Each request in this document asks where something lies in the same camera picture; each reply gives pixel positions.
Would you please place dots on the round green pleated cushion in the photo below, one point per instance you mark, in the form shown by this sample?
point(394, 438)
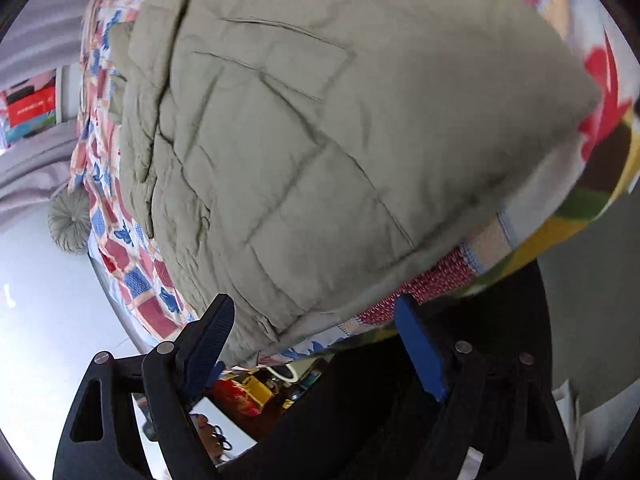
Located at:
point(70, 220)

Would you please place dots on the leaf print checked quilt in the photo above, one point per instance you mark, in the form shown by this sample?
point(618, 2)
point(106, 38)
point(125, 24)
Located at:
point(135, 280)

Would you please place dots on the white paper sheets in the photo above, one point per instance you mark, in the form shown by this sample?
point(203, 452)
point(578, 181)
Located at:
point(567, 410)

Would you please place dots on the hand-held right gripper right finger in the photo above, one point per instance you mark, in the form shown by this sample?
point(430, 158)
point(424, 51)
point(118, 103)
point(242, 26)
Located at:
point(420, 345)

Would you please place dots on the white window sill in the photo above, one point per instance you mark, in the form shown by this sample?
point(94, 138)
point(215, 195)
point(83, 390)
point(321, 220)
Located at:
point(67, 90)

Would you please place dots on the khaki puffer jacket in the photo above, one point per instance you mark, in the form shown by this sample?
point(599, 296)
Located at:
point(325, 135)

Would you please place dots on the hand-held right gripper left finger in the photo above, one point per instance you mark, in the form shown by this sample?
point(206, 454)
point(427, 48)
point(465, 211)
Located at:
point(207, 345)

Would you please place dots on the pink case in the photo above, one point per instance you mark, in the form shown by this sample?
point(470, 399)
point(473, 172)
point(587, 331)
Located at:
point(27, 81)

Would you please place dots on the red box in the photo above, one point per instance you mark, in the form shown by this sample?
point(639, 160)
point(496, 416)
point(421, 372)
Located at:
point(32, 107)

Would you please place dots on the colourful printed box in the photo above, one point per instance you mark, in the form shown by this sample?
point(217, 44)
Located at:
point(30, 132)

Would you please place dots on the wide grey curtain panel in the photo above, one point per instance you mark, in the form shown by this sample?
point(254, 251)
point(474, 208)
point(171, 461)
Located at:
point(45, 25)

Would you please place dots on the narrow grey curtain panel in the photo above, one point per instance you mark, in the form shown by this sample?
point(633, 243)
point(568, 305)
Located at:
point(35, 170)

